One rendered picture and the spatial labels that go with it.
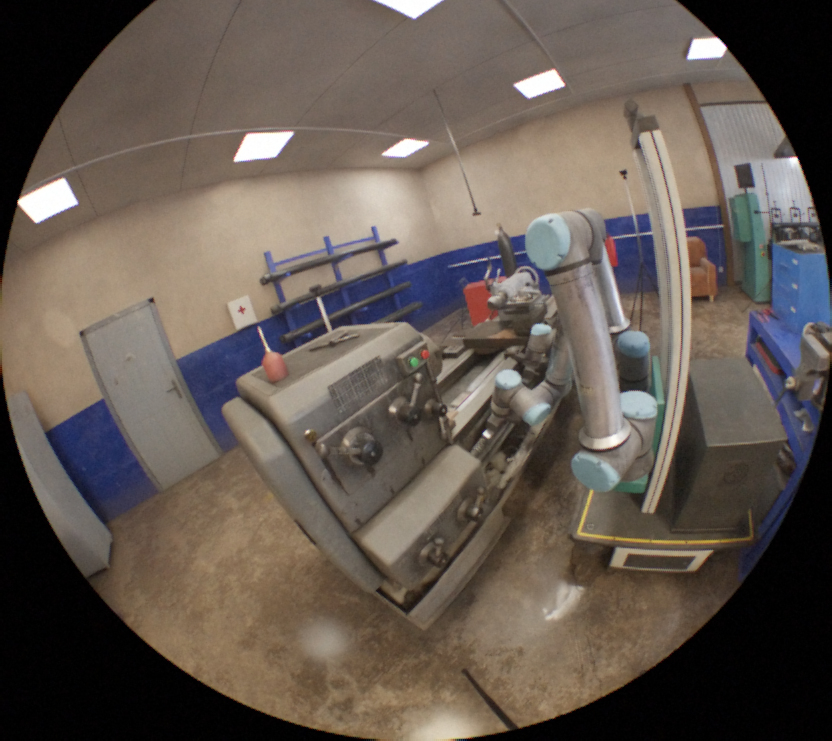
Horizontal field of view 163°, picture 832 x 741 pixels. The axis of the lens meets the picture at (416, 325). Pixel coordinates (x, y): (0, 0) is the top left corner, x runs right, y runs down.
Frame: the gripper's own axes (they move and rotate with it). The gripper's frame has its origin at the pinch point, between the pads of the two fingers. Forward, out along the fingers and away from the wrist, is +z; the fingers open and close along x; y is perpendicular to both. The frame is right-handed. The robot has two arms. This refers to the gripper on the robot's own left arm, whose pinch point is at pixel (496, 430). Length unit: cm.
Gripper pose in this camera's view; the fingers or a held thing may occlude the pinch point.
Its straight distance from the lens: 128.9
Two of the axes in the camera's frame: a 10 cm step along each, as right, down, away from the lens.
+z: 0.7, 8.0, 5.9
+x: -6.7, 4.8, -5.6
